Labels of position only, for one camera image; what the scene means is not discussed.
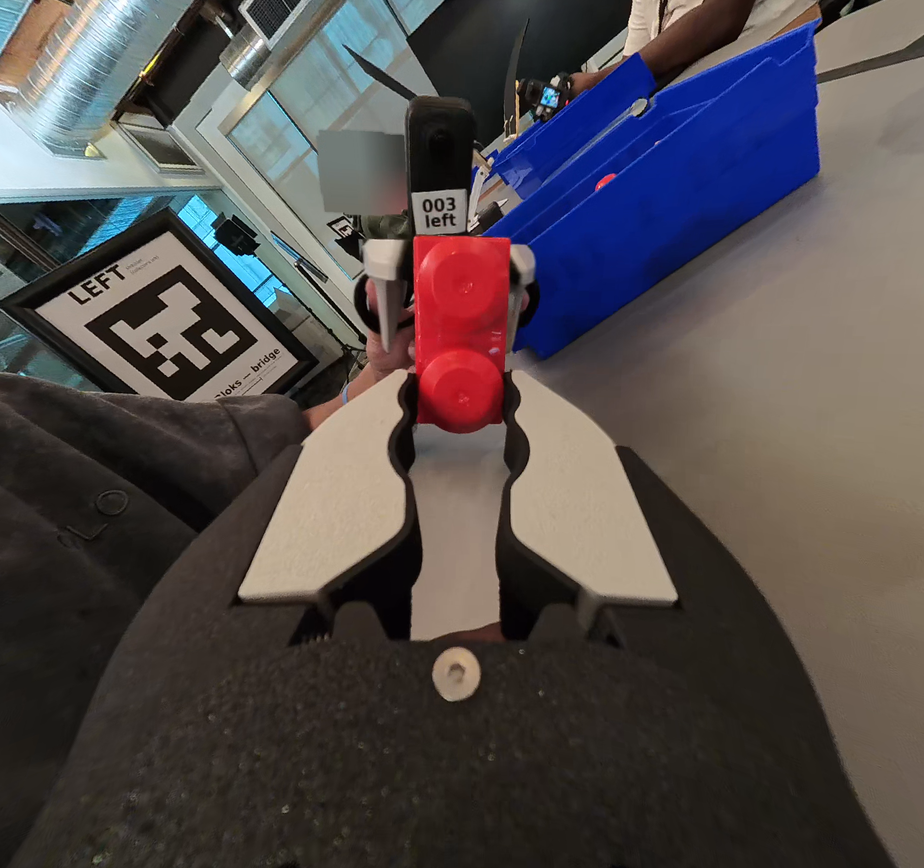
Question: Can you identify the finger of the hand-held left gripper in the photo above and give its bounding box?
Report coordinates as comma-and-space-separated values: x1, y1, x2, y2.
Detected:
362, 238, 414, 354
505, 243, 540, 336

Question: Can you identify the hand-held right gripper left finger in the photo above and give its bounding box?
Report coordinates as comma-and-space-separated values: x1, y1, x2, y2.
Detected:
237, 370, 421, 641

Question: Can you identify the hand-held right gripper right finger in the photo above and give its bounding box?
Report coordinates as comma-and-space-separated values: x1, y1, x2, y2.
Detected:
497, 370, 680, 641

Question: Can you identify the red two-stud block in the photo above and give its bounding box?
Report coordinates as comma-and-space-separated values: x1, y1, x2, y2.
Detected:
411, 236, 513, 436

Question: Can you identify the blue plastic bin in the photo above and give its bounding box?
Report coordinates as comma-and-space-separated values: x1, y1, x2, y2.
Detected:
491, 53, 658, 197
498, 16, 822, 361

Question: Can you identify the grey desk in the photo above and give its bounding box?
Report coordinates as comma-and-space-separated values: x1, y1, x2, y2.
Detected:
411, 0, 924, 868

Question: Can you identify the person's left hand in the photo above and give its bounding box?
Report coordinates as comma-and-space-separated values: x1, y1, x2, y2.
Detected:
364, 283, 417, 379

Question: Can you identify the person's dark sweatshirt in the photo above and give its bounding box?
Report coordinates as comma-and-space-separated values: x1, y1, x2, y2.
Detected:
0, 373, 311, 847

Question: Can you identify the framed marker sign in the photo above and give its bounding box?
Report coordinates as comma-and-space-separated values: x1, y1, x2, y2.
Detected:
0, 207, 320, 403

